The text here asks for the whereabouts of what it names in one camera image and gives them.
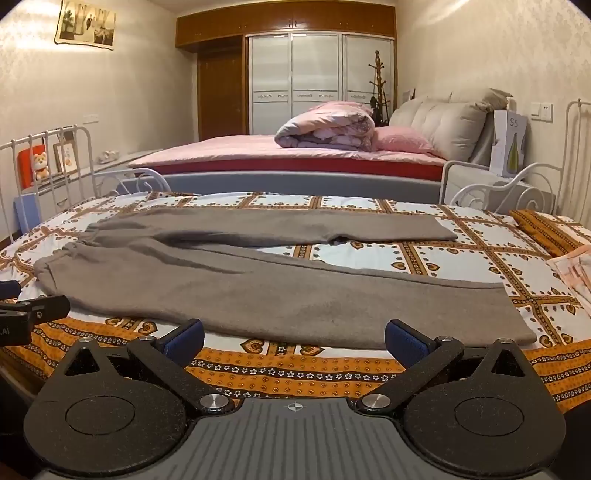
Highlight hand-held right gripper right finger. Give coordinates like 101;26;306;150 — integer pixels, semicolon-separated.
355;318;532;416

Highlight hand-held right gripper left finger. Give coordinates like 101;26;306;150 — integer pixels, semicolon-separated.
58;318;236;414

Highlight grey-brown pants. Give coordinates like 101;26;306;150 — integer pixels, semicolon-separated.
34;206;539;349

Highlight blue board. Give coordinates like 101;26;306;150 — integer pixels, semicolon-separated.
14;192;45;232

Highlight red picture with teddy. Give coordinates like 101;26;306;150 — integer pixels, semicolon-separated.
17;145;47;189

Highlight orange heart patterned bedsheet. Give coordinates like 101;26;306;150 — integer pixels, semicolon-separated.
0;191;591;416

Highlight orange stuffed toy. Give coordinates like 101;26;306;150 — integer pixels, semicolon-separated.
31;150;51;181

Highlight low white drawer cabinet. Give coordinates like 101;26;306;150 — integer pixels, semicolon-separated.
9;148;163;223

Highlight pink printed folded cloth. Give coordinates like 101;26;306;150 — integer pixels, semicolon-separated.
547;244;591;320

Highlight orange patterned pillow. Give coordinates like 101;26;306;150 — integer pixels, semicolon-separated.
510;209;591;259

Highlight pink pillow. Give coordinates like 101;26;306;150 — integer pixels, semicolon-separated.
372;126;437;155

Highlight pink sheeted double bed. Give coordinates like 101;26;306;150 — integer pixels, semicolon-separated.
115;133;451;205

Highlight white box with bottle print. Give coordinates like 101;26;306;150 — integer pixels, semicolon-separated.
489;109;530;179

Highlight beige cushion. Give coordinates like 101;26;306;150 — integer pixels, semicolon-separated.
388;88;514;163

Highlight pink rolled quilt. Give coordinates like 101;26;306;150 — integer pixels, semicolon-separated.
274;102;376;151

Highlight brown wooden door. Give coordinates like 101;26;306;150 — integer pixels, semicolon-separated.
197;48;245;142

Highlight wooden coat rack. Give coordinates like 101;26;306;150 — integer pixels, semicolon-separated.
368;50;391;125

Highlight white door wooden wardrobe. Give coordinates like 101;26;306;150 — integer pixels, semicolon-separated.
175;4;398;137

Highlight wooden picture frame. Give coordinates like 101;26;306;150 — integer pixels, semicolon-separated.
52;140;79;175

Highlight white metal bed frame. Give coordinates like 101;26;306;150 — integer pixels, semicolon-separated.
0;99;591;232

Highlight wall poster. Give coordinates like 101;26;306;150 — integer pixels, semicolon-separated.
54;0;116;49

